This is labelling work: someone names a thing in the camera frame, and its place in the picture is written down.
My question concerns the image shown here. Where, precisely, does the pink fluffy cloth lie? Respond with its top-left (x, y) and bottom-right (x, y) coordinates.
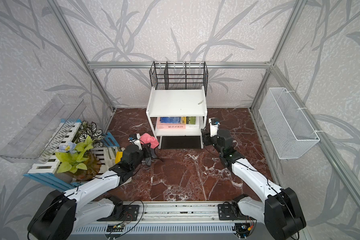
top-left (140, 133), bottom-right (159, 149)

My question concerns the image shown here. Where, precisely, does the white two-tier bookshelf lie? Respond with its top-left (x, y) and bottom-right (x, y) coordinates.
top-left (146, 87), bottom-right (208, 149)

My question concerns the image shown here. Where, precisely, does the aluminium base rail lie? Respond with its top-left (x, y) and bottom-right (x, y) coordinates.
top-left (56, 200), bottom-right (304, 225)

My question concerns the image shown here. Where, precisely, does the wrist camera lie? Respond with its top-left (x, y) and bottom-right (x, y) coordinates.
top-left (129, 134), bottom-right (142, 150)
top-left (209, 118), bottom-right (220, 138)

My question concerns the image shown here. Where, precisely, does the clear plastic wall tray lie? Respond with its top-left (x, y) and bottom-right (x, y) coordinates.
top-left (0, 94), bottom-right (86, 164)

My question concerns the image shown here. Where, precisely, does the white mesh wall basket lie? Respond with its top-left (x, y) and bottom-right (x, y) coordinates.
top-left (259, 88), bottom-right (320, 160)

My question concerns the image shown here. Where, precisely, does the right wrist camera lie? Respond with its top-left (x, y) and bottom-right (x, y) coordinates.
top-left (209, 118), bottom-right (220, 138)

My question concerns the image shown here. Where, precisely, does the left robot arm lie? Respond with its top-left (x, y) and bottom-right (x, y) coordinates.
top-left (27, 142), bottom-right (157, 240)

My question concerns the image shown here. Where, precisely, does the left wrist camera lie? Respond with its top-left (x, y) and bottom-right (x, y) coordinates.
top-left (129, 134), bottom-right (142, 150)

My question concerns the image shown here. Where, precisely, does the striped leaf plant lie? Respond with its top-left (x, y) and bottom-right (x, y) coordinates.
top-left (74, 121), bottom-right (105, 148)

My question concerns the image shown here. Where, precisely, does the green artificial plant with flower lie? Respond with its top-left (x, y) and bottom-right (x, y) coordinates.
top-left (55, 136), bottom-right (94, 174)

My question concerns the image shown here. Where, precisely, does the black wire wall basket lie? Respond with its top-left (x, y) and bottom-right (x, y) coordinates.
top-left (149, 62), bottom-right (209, 94)

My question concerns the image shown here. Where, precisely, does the yellow item on beige cloth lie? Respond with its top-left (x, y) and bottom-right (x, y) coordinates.
top-left (115, 152), bottom-right (123, 164)

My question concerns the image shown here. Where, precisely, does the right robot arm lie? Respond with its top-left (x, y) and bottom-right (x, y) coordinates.
top-left (201, 129), bottom-right (307, 240)

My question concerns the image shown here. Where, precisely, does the white blue picket crate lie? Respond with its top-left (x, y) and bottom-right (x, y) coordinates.
top-left (24, 132), bottom-right (121, 192)

